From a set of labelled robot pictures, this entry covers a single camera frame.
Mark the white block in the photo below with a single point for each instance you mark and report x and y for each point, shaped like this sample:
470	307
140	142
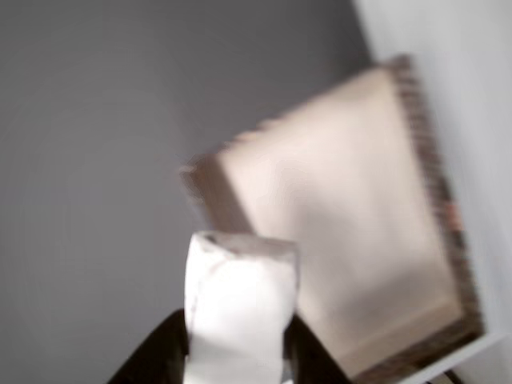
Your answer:
240	304

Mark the patterned cardboard box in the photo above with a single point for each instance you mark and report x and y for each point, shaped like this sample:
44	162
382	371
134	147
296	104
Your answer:
340	200

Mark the grey table mat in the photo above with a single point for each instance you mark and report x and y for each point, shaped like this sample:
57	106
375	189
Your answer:
100	120

